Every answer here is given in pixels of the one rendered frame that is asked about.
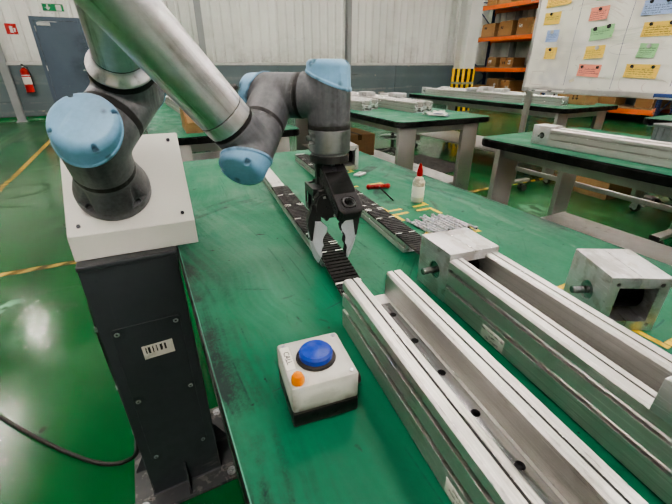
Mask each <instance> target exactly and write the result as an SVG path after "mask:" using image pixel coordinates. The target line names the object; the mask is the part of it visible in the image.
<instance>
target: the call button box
mask: <svg viewBox="0 0 672 504"><path fill-rule="evenodd" d="M310 340H322V341H325V342H327V343H329V344H330V345H331V347H332V350H333V355H332V359H331V360H330V361H329V362H328V363H327V364H325V365H322V366H318V367H312V366H308V365H305V364H304V363H302V362H301V360H300V358H299V349H300V347H301V346H302V345H303V344H304V343H306V342H308V341H310ZM277 354H278V365H279V378H280V383H281V386H282V389H283V392H284V396H285V399H286V402H287V406H288V409H289V412H290V415H291V419H292V422H293V425H294V426H295V427H298V426H301V425H305V424H308V423H311V422H315V421H318V420H321V419H325V418H328V417H331V416H335V415H338V414H341V413H345V412H348V411H351V410H354V409H357V406H358V396H357V394H358V383H360V382H361V376H360V373H359V371H358V370H357V369H356V368H355V366H354V364H353V362H352V361H351V359H350V357H349V355H348V353H347V352H346V350H345V348H344V346H343V345H342V343H341V341H340V339H339V338H338V336H337V334H336V333H330V334H325V335H321V336H317V337H312V338H308V339H303V340H299V341H295V342H290V343H286V344H282V345H279V346H278V347H277ZM295 371H301V372H302V373H303V375H304V376H305V383H304V384H303V385H302V386H300V387H295V386H293V385H292V383H291V376H292V374H293V373H294V372H295Z"/></svg>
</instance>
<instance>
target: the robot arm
mask: <svg viewBox="0 0 672 504"><path fill-rule="evenodd" d="M73 1H74V3H75V6H76V10H77V13H78V16H79V19H80V22H81V25H82V28H83V31H84V34H85V37H86V41H87V44H88V47H89V50H88V51H87V53H86V54H85V58H84V64H85V68H86V71H87V74H88V76H89V79H90V84H89V86H88V87H87V89H86V90H85V91H84V92H83V93H75V94H73V97H68V96H65V97H63V98H61V99H60V100H58V101H57V102H56V103H55V104H54V105H53V106H52V107H51V108H50V110H49V112H48V114H47V117H46V131H47V134H48V137H49V139H50V143H51V145H52V147H53V149H54V151H55V152H56V153H57V155H58V156H59V157H60V158H61V160H62V161H63V163H64V165H65V166H66V168H67V169H68V171H69V173H70V174H71V176H72V193H73V196H74V199H75V200H76V202H77V204H78V205H79V207H80V208H81V209H82V210H83V211H84V212H85V213H87V214H88V215H90V216H92V217H94V218H97V219H100V220H105V221H119V220H124V219H127V218H130V217H133V216H135V215H136V214H138V213H139V212H141V211H142V210H143V209H144V208H145V207H146V205H147V204H148V202H149V200H150V198H151V193H152V189H151V184H150V180H149V178H148V176H147V174H146V172H145V171H144V170H143V169H142V168H141V167H140V166H139V165H138V164H137V163H136V162H135V161H134V159H133V156H132V151H133V149H134V147H135V146H136V144H137V142H138V141H139V139H140V138H141V136H142V134H143V133H144V131H145V130H146V128H147V127H148V125H149V123H150V122H151V120H152V119H153V117H154V115H155V114H156V112H157V111H158V110H159V109H160V108H161V107H162V105H163V103H164V101H165V98H166V96H167V95H168V96H169V97H170V98H171V99H172V100H173V101H174V102H175V103H176V104H177V105H178V106H179V107H180V108H181V109H182V110H183V111H184V112H185V113H186V114H187V115H188V116H189V117H190V118H191V119H192V120H193V121H194V122H195V123H196V124H197V125H198V126H199V127H200V128H201V129H202V130H203V131H204V132H205V133H206V134H207V135H208V136H209V137H210V138H211V139H212V140H213V141H214V142H215V143H216V144H217V145H218V146H219V147H220V148H221V149H222V151H221V153H220V158H219V166H220V167H221V171H222V172H223V173H224V174H225V175H226V176H227V177H228V178H230V179H231V180H233V181H235V182H237V183H240V184H244V185H255V184H258V183H260V182H261V181H262V180H263V179H264V177H265V175H266V173H267V171H268V169H269V167H270V166H271V165H272V163H273V157H274V155H275V152H276V150H277V147H278V145H279V142H280V140H281V137H282V135H283V133H284V130H285V128H286V125H287V123H288V120H289V118H299V119H300V118H301V119H304V118H308V133H309V135H307V136H306V141H309V151H310V152H311V153H310V161H311V162H312V163H315V179H313V180H312V181H305V203H306V207H307V208H308V209H309V211H308V213H307V216H306V224H307V229H308V237H309V241H310V246H311V250H312V254H313V256H314V258H315V259H316V261H317V262H318V263H319V262H320V260H321V259H322V256H323V255H322V248H323V246H324V244H323V238H324V236H325V235H326V233H327V226H326V225H325V224H324V223H323V222H322V221H321V217H322V218H323V219H324V220H325V221H328V220H329V218H333V217H336V218H337V220H338V221H339V223H338V225H339V229H340V230H341V232H342V234H343V236H342V241H343V243H344V247H343V251H344V253H345V254H346V257H348V256H349V254H350V252H351V250H352V247H353V244H354V241H355V237H356V234H357V229H358V224H359V218H360V217H361V214H362V211H363V205H362V202H361V200H360V198H359V196H358V194H357V192H356V189H355V187H354V185H353V183H352V181H351V179H350V176H349V174H348V172H347V170H346V168H345V165H344V164H343V163H346V162H348V161H349V153H348V152H349V151H350V136H351V129H350V108H351V91H352V88H351V77H350V64H349V62H348V61H347V60H345V59H309V60H308V61H307V62H306V69H305V71H302V72H270V71H260V72H253V73H247V74H245V75H244V76H243V77H242V78H241V80H240V83H239V86H240V89H239V90H238V94H237V92H236V91H235V90H234V89H233V88H232V86H231V85H230V84H229V83H228V81H227V80H226V79H225V78H224V77H223V75H222V74H221V73H220V72H219V71H218V69H217V68H216V67H215V66H214V64H213V63H212V62H211V61H210V60H209V58H208V57H207V56H206V55H205V53H204V52H203V51H202V50H201V49H200V47H199V46H198V45H197V44H196V42H195V41H194V40H193V39H192V38H191V36H190V35H189V34H188V33H187V32H186V30H185V29H184V28H183V27H182V25H181V24H180V23H179V22H178V21H177V19H176V18H175V17H174V16H173V14H172V13H171V12H170V11H169V10H168V8H167V7H166V6H165V5H164V3H163V2H162V1H161V0H73ZM307 191H308V202H307Z"/></svg>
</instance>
